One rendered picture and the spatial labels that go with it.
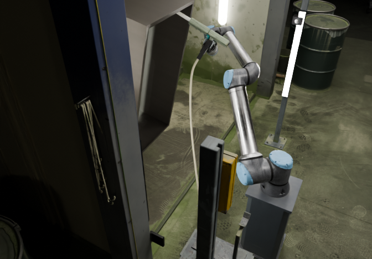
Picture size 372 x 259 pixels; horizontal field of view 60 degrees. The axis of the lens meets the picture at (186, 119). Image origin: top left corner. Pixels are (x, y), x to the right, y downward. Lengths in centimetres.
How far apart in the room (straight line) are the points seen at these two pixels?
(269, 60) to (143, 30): 245
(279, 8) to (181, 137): 178
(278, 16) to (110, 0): 291
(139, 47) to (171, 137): 173
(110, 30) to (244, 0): 291
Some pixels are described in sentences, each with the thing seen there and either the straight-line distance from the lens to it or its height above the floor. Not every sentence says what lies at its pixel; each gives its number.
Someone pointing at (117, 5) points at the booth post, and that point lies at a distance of 122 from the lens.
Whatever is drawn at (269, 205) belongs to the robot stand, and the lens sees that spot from 219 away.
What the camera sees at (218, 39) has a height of 144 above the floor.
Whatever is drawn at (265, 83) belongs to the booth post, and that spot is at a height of 22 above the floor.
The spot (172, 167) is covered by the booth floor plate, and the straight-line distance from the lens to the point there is 318.
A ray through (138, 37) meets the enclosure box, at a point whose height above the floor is 156.
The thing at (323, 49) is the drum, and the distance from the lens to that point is 445.
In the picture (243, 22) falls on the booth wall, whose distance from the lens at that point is 405.
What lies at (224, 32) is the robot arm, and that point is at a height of 136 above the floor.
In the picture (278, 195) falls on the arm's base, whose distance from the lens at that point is 220.
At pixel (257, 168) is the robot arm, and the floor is 89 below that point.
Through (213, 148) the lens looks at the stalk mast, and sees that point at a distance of 97.
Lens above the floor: 228
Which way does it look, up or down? 36 degrees down
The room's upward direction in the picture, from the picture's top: straight up
